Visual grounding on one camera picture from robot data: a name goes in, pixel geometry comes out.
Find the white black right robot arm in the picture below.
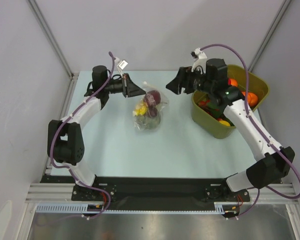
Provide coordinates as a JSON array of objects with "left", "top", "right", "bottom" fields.
[{"left": 166, "top": 58, "right": 295, "bottom": 192}]

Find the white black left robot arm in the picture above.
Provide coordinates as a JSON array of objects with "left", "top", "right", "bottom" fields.
[{"left": 47, "top": 65, "right": 146, "bottom": 187}]

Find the orange fake tangerine right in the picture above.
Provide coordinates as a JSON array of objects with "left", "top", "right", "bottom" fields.
[{"left": 247, "top": 92, "right": 259, "bottom": 108}]

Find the green netted fake melon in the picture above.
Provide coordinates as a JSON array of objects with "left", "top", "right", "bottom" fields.
[{"left": 135, "top": 114, "right": 161, "bottom": 130}]

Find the aluminium corner post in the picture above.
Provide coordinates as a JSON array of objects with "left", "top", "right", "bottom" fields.
[
  {"left": 248, "top": 0, "right": 294, "bottom": 72},
  {"left": 26, "top": 0, "right": 74, "bottom": 79}
]

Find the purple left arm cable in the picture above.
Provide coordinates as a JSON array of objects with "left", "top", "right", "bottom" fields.
[{"left": 36, "top": 51, "right": 116, "bottom": 227}]

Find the white slotted cable duct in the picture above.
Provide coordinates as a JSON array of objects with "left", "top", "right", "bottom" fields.
[{"left": 35, "top": 203, "right": 239, "bottom": 216}]

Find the left aluminium corner post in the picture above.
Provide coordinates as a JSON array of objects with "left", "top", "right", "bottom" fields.
[{"left": 26, "top": 0, "right": 74, "bottom": 79}]

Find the olive green plastic bin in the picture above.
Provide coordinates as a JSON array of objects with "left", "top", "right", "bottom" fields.
[{"left": 191, "top": 64, "right": 270, "bottom": 140}]

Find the clear zip top bag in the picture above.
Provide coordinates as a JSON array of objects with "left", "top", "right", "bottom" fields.
[{"left": 132, "top": 81, "right": 169, "bottom": 131}]

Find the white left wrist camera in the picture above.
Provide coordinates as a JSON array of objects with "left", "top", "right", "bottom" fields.
[{"left": 114, "top": 57, "right": 129, "bottom": 72}]

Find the aluminium front frame rail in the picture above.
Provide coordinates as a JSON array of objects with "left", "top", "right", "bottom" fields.
[{"left": 24, "top": 182, "right": 300, "bottom": 205}]

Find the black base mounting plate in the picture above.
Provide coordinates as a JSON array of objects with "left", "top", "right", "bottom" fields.
[{"left": 39, "top": 174, "right": 282, "bottom": 212}]

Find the dark red fake apple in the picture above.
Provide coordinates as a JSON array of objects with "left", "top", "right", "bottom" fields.
[{"left": 144, "top": 90, "right": 162, "bottom": 106}]

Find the right aluminium corner post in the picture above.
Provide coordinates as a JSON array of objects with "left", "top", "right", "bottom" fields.
[{"left": 248, "top": 0, "right": 294, "bottom": 72}]

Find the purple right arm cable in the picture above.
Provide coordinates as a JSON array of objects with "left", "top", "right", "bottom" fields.
[{"left": 199, "top": 43, "right": 300, "bottom": 220}]

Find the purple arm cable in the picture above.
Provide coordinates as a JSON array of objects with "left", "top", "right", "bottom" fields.
[
  {"left": 199, "top": 43, "right": 300, "bottom": 220},
  {"left": 36, "top": 51, "right": 116, "bottom": 227}
]

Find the orange fake orange rear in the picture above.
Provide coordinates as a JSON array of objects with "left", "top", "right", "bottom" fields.
[{"left": 228, "top": 78, "right": 238, "bottom": 87}]

